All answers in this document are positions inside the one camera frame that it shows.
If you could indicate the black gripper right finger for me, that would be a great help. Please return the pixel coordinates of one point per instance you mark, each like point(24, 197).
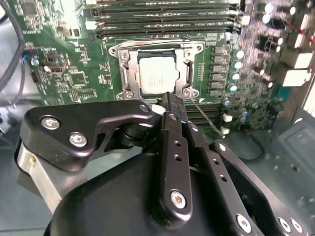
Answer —
point(221, 169)

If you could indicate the metal socket cover frame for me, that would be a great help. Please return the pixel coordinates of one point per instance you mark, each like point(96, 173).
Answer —
point(132, 73)

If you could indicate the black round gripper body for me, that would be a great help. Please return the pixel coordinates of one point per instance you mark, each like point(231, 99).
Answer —
point(118, 196)

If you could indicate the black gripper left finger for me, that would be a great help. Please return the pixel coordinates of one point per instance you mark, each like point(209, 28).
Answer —
point(56, 137)

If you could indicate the silver CPU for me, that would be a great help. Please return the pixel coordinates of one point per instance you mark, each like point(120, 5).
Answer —
point(157, 73)

